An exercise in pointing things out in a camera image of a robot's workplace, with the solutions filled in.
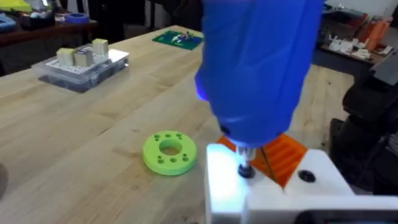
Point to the green board with toy blocks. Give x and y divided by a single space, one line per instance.
178 40

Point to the heap of white and orange parts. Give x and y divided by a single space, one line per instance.
357 37

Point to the blue electric screwdriver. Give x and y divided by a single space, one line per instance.
258 68

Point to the light blue plastic tray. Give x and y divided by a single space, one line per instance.
6 23

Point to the clear plastic box with blocks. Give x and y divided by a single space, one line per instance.
81 67

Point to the blue tape roll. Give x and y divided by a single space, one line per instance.
76 18

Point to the small black screw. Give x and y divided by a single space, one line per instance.
246 172

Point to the white orange left gripper right finger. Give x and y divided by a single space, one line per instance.
323 177

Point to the yellow plastic part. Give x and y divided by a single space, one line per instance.
14 5

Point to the green disc with holes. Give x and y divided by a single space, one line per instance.
169 153

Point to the white orange left gripper left finger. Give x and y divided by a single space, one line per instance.
224 186

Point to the black box with small items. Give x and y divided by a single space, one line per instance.
36 20

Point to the dark side table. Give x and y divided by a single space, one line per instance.
37 40

